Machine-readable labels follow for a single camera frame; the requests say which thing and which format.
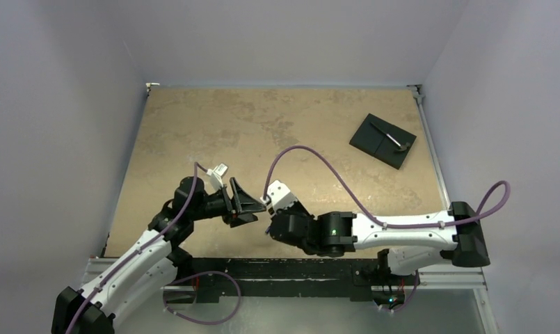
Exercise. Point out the black metal tool on tray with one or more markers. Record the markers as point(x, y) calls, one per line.
point(399, 147)

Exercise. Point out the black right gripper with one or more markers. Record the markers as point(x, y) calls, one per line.
point(280, 223)

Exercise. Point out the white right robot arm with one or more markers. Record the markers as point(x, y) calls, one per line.
point(449, 236)

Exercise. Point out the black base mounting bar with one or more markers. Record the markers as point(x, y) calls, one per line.
point(207, 279)

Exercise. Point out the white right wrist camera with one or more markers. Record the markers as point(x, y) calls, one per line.
point(278, 197)

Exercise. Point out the black flat tray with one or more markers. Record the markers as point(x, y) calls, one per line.
point(375, 144)

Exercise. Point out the aluminium frame rail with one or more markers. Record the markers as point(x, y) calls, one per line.
point(419, 97)

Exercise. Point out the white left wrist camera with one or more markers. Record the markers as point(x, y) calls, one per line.
point(216, 175)

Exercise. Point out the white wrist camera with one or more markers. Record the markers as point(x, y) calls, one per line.
point(216, 175)
point(278, 197)

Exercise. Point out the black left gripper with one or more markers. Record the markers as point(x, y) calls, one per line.
point(243, 203)

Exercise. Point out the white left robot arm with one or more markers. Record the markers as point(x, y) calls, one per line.
point(156, 259)

